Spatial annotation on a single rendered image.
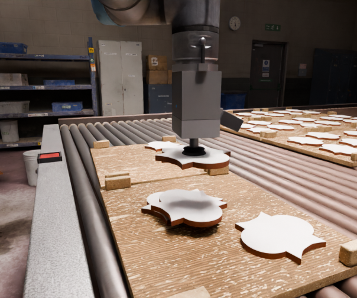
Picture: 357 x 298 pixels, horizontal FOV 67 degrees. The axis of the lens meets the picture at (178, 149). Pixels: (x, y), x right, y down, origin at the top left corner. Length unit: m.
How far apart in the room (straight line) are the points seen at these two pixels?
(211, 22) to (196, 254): 0.34
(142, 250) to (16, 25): 5.77
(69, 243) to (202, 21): 0.41
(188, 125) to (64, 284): 0.28
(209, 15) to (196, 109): 0.14
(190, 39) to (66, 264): 0.38
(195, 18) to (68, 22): 5.60
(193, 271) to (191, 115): 0.22
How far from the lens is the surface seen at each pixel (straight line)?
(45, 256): 0.50
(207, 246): 0.44
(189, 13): 0.44
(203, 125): 0.43
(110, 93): 5.39
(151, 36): 6.16
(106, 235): 0.52
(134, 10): 0.42
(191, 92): 0.42
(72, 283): 0.43
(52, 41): 5.96
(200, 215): 0.46
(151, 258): 0.42
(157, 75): 5.72
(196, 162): 0.43
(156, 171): 0.76
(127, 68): 5.44
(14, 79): 5.44
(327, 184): 0.83
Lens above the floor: 1.18
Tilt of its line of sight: 14 degrees down
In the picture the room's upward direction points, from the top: straight up
